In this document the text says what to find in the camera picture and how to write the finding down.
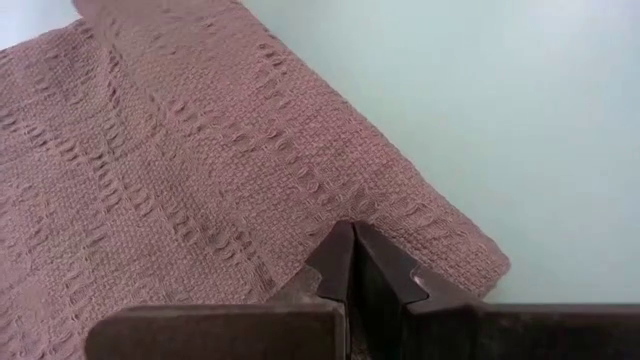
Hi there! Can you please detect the grey woven towel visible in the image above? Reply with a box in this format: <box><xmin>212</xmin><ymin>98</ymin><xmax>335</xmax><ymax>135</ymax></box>
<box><xmin>0</xmin><ymin>0</ymin><xmax>513</xmax><ymax>360</ymax></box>

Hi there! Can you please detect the green table mat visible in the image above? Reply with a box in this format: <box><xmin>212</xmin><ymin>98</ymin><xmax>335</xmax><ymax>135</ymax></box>
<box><xmin>0</xmin><ymin>0</ymin><xmax>640</xmax><ymax>306</ymax></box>

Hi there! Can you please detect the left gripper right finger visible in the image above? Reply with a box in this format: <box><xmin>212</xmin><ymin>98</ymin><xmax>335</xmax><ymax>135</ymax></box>
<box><xmin>352</xmin><ymin>221</ymin><xmax>640</xmax><ymax>360</ymax></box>

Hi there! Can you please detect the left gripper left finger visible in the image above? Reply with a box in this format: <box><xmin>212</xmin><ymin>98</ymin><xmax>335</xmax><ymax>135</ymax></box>
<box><xmin>83</xmin><ymin>219</ymin><xmax>357</xmax><ymax>360</ymax></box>

